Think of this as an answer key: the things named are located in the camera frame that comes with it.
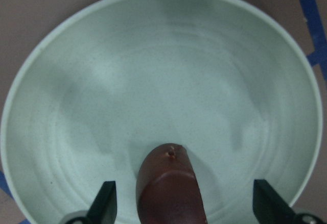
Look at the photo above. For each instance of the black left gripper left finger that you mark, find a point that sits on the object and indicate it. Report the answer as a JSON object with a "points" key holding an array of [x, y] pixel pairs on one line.
{"points": [[102, 210]]}

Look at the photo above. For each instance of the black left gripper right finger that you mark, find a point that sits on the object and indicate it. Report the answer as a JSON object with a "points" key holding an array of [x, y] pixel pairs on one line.
{"points": [[269, 207]]}

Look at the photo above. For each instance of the brown steamed bun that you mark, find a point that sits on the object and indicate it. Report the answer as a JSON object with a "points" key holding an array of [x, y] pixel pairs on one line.
{"points": [[167, 190]]}

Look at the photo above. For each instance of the light green plate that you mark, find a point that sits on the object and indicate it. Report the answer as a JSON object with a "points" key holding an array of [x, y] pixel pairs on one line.
{"points": [[120, 77]]}

